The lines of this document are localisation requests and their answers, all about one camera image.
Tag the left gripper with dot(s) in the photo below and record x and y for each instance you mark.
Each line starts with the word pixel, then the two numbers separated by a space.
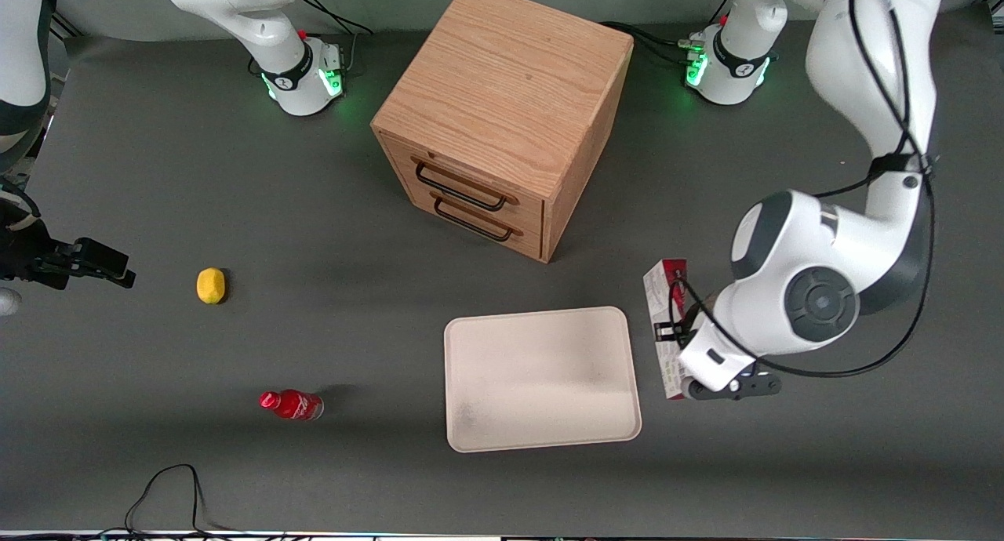
pixel 685 330

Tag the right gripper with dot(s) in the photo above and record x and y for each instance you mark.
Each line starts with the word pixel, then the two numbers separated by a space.
pixel 23 256

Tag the red cookie box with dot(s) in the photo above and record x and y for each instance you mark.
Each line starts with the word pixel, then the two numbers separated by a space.
pixel 661 294

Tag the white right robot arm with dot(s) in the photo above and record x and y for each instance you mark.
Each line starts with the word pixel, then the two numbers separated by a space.
pixel 292 69

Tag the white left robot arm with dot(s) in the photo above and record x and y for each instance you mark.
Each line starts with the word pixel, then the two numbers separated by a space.
pixel 863 63

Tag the beige plastic tray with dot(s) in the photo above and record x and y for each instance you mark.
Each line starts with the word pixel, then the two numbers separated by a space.
pixel 541 380

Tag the yellow lemon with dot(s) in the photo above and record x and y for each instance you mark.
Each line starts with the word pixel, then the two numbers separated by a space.
pixel 210 285

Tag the dark grey table mat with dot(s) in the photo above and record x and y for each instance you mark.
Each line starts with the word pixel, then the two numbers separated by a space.
pixel 235 180

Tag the wooden drawer front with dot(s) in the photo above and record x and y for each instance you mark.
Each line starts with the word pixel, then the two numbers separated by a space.
pixel 518 239
pixel 471 172

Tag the red soda bottle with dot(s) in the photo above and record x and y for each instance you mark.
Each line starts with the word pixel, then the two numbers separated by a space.
pixel 294 405

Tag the wooden drawer cabinet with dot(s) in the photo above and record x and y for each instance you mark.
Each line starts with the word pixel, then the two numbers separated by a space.
pixel 510 78

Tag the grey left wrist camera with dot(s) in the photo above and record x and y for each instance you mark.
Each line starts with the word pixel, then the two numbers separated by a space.
pixel 741 386

